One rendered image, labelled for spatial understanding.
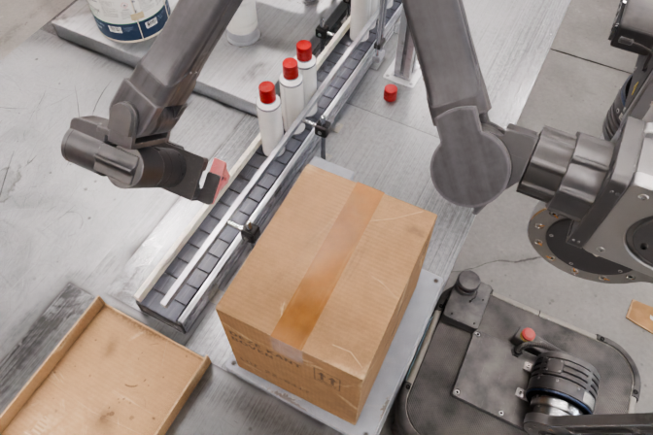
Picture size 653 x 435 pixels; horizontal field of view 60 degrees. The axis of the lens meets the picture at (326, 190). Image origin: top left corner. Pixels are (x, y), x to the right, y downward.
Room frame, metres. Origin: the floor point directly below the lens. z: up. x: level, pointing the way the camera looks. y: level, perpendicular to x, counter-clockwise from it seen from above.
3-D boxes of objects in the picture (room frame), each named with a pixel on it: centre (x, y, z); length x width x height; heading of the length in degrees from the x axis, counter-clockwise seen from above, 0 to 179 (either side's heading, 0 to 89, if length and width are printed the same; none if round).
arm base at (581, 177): (0.34, -0.24, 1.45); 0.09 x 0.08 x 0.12; 154
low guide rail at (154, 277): (0.92, 0.11, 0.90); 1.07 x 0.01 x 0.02; 152
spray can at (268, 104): (0.82, 0.12, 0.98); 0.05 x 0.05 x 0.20
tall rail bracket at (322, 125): (0.83, 0.03, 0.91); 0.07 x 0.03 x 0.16; 62
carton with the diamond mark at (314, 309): (0.42, -0.01, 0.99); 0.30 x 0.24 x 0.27; 154
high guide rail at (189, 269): (0.88, 0.04, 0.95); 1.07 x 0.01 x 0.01; 152
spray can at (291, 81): (0.89, 0.08, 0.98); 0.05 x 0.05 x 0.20
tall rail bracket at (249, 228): (0.57, 0.17, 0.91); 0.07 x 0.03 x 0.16; 62
